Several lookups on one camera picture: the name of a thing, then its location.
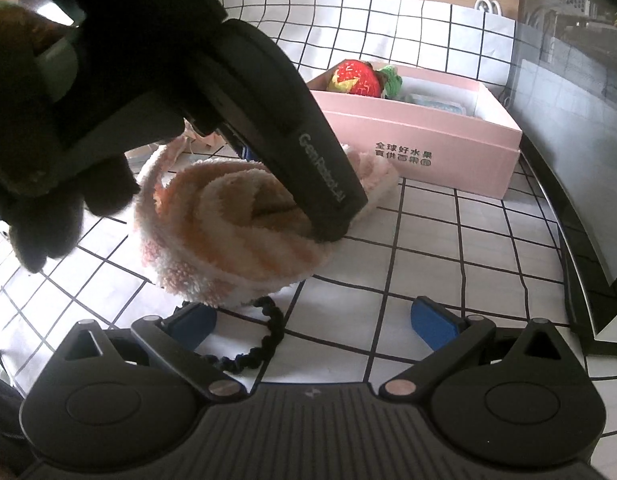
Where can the dark gloved hand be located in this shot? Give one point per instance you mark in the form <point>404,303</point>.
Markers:
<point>49,225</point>

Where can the pink striped fluffy towel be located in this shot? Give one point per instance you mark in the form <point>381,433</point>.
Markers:
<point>221,231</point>

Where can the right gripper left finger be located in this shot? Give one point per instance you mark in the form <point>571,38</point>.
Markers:
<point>170,344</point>

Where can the pink cardboard box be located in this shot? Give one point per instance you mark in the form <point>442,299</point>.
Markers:
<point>476,153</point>

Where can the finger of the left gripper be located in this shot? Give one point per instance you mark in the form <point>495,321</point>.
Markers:
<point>267,107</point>

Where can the white checkered tablecloth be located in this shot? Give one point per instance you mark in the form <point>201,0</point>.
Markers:
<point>351,321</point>

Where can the red strawberry plush toy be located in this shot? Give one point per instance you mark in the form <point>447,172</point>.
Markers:
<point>362,79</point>

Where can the black framed display panel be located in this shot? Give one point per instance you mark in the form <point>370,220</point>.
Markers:
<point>563,93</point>

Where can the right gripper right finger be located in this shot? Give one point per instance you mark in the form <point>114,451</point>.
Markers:
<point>452,340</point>

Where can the blue tissue pack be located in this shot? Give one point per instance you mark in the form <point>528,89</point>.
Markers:
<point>434,102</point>

